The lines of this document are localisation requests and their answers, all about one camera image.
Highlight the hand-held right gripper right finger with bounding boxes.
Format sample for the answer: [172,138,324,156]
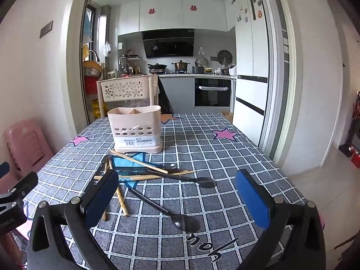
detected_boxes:
[235,169,327,270]

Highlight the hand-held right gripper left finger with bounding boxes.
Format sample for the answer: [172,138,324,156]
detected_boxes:
[27,169,120,270]

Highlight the black spoon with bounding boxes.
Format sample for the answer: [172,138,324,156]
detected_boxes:
[128,187,200,233]
[145,169,218,189]

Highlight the beige plastic utensil holder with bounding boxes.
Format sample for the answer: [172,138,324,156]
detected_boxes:
[107,105,164,154]

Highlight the pink plastic stool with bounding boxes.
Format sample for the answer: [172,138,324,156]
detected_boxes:
[3,118,54,192]

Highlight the grey checked star tablecloth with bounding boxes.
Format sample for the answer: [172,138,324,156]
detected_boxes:
[21,112,310,270]

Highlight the red canister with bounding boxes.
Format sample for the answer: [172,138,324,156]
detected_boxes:
[350,149,360,169]

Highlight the cream flower-cutout plastic cart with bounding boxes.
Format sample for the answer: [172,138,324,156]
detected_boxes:
[96,75,160,119]

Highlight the red basin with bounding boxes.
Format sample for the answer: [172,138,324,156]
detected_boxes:
[84,75,100,98]

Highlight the black built-in oven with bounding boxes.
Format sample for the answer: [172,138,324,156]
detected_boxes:
[194,78,233,108]

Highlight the black plastic bag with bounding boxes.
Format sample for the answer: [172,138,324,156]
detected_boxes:
[157,76,175,116]

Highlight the grey kitchen counter cabinet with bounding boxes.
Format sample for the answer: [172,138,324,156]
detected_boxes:
[158,74,237,115]

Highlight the yellow basin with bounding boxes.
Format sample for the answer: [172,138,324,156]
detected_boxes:
[83,60,103,77]

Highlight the glass kettle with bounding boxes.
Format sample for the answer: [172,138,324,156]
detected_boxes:
[118,55,130,75]

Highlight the white refrigerator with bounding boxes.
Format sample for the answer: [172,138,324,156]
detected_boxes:
[232,0,272,147]

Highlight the black wok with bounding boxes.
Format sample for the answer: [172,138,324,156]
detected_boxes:
[148,63,168,74]

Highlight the gold cooking pot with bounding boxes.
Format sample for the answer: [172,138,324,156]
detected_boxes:
[172,60,191,71]

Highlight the black range hood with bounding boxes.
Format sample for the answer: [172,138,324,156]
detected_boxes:
[141,29,195,59]

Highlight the white upper kitchen cabinets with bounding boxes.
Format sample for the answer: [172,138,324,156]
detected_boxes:
[118,0,229,36]

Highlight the grey wall switch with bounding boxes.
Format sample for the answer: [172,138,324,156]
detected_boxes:
[39,20,54,39]

